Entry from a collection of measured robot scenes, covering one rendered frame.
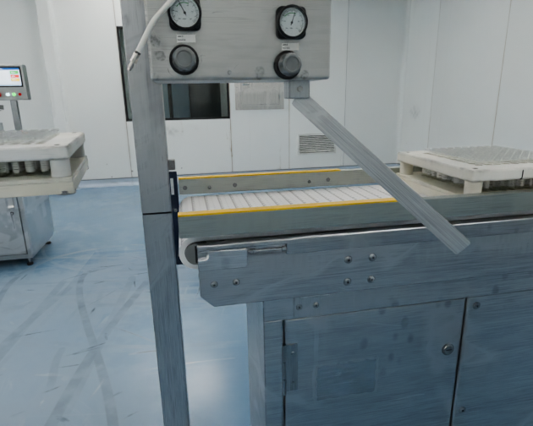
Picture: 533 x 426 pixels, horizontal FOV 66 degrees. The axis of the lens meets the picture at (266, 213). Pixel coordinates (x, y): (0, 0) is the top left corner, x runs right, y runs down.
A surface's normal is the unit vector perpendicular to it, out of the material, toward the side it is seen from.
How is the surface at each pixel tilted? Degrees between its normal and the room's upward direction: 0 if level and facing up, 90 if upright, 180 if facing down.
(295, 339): 90
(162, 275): 90
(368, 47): 90
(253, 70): 90
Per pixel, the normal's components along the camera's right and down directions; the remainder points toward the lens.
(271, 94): 0.22, 0.26
